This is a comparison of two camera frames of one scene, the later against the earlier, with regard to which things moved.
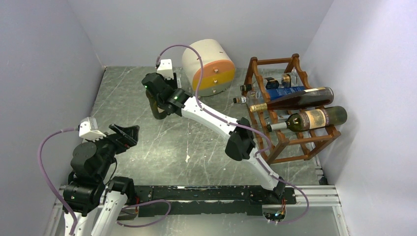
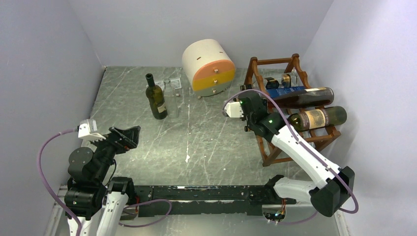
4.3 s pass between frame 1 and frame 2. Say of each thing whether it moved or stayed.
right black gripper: moved
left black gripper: stayed
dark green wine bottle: stayed
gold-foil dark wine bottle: stayed
